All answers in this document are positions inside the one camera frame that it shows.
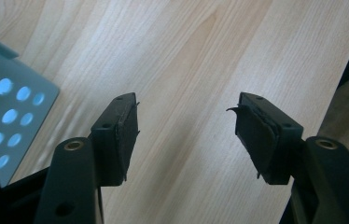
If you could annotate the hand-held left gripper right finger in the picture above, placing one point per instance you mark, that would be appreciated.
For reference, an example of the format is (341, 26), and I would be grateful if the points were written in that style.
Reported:
(266, 143)

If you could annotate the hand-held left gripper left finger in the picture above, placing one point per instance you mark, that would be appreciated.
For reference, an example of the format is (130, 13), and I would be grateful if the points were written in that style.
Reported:
(113, 146)

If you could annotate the blue perforated basket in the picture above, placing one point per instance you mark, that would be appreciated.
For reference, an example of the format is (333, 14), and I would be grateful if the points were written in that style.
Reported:
(43, 93)

